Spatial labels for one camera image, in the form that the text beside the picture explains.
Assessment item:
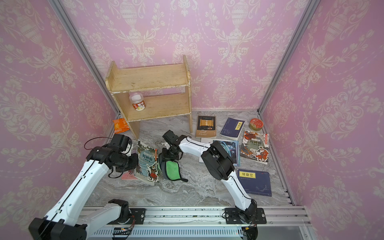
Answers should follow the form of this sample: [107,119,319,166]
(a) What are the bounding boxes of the black and tan book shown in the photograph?
[195,116,217,138]

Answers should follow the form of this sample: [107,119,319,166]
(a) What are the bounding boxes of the dark blue book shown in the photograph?
[237,169,272,197]

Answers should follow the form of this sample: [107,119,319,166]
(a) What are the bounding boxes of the dark purple book yellow label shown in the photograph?
[220,118,245,141]

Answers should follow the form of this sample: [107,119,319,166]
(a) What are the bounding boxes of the white book blue swirl cover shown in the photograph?
[201,138,241,167]

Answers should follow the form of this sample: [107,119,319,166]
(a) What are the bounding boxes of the red round tin can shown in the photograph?
[249,118,264,131]

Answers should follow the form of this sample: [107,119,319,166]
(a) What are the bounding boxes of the red illustrated Chinese book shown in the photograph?
[240,130,270,165]

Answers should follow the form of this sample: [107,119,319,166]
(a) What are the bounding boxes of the orange snack packet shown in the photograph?
[113,118,130,134]

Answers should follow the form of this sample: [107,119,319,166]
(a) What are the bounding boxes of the wooden two-tier shelf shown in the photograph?
[105,56,193,139]

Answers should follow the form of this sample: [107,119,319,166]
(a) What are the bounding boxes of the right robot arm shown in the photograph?
[159,130,257,224]

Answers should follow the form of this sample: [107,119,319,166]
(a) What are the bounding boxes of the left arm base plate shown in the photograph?
[109,208,146,225]

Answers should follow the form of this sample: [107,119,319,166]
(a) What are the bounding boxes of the pink Hamlet book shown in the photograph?
[121,170,138,181]

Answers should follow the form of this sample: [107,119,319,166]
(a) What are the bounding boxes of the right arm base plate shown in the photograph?
[222,208,267,225]

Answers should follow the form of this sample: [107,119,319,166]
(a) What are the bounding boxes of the grey-green illustrated Chinese book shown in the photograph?
[135,141,160,186]

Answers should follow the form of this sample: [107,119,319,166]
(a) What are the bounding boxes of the white plastic jar red label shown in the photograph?
[129,93,146,111]

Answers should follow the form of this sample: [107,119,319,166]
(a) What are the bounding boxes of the green cloth with black trim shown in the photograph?
[159,153,188,183]

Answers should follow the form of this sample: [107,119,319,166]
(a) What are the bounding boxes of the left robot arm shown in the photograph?
[28,134,139,240]

